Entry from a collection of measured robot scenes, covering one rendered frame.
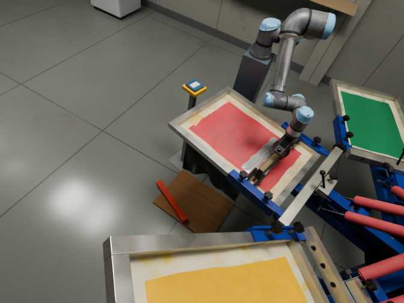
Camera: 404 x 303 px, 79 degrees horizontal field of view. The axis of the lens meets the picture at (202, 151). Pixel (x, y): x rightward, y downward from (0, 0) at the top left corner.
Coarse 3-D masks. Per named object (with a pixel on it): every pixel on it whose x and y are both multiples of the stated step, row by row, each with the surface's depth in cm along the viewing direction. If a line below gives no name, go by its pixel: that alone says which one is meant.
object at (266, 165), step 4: (272, 156) 136; (276, 156) 136; (268, 160) 134; (272, 160) 135; (276, 160) 141; (264, 164) 132; (268, 164) 132; (272, 164) 141; (260, 168) 130; (264, 168) 130; (268, 168) 138; (260, 172) 130; (264, 172) 133; (256, 176) 135; (260, 176) 133
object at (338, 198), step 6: (330, 192) 130; (336, 192) 130; (330, 198) 128; (336, 198) 128; (342, 198) 128; (330, 204) 130; (336, 204) 128; (342, 204) 126; (348, 204) 127; (342, 210) 127
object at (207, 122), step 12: (204, 120) 160; (216, 120) 161; (204, 132) 154; (216, 144) 149; (228, 156) 145; (240, 168) 141; (276, 168) 145; (252, 180) 137; (264, 180) 138; (276, 180) 140
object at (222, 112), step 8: (224, 104) 172; (232, 104) 173; (216, 112) 166; (224, 112) 167; (240, 112) 169; (248, 120) 166; (256, 120) 167; (264, 128) 164; (272, 136) 160; (264, 144) 155; (296, 152) 155; (280, 160) 149; (288, 160) 150; (288, 168) 146
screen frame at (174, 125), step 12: (216, 96) 171; (240, 96) 174; (192, 108) 160; (204, 108) 165; (252, 108) 170; (180, 120) 152; (276, 120) 165; (180, 132) 146; (192, 144) 143; (300, 144) 158; (204, 156) 141; (216, 156) 139; (312, 156) 150; (228, 168) 135; (300, 180) 138; (288, 192) 132
